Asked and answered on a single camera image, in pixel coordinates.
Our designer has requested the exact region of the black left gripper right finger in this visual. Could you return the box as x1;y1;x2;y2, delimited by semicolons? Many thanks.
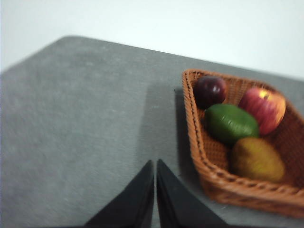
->
155;158;229;228

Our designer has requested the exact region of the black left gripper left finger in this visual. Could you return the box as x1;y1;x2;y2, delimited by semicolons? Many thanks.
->
83;160;155;228

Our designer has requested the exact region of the brown yellow kiwifruit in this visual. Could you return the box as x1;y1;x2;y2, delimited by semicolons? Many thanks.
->
229;137;285;183

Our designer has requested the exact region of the brown wicker basket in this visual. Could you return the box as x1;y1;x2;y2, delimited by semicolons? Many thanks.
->
181;68;304;219

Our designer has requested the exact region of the green avocado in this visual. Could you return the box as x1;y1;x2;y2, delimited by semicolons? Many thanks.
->
204;104;260;147

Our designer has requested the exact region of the dark purple plum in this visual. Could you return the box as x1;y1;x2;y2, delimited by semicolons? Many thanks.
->
193;76;228;110

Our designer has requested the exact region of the red yellow apple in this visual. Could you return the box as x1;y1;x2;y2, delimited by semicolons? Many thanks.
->
238;87;287;136

